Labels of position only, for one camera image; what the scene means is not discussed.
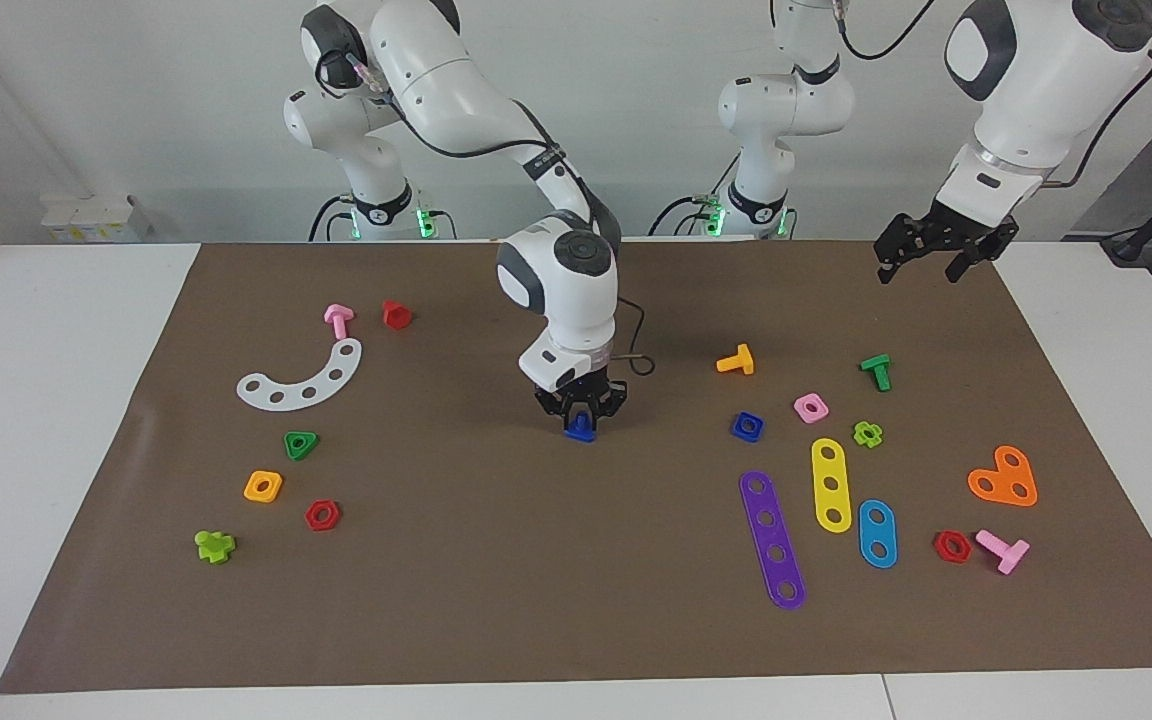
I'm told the black base cable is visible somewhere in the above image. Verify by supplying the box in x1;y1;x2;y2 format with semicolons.
308;193;349;242
648;195;712;239

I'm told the white curved five-hole plate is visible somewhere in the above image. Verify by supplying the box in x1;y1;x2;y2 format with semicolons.
236;338;364;412

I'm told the white box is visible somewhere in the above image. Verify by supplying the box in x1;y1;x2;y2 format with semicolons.
41;194;152;244

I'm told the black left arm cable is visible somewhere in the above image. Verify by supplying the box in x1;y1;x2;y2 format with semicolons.
831;0;1152;187

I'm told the purple four-hole plate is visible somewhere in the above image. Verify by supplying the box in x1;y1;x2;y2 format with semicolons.
739;470;807;611

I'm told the brown table mat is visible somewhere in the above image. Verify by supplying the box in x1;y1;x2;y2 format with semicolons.
0;238;1152;694

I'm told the orange angled three-hole plate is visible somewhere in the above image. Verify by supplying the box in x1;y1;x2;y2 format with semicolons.
967;445;1039;508

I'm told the blue two-hole plate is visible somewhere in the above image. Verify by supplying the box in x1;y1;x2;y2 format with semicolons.
857;499;899;570

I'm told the large pink plastic bolt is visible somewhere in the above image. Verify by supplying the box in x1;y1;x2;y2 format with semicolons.
975;529;1031;576

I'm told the yellow three-hole plate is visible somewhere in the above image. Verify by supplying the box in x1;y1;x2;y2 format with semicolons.
811;437;854;534

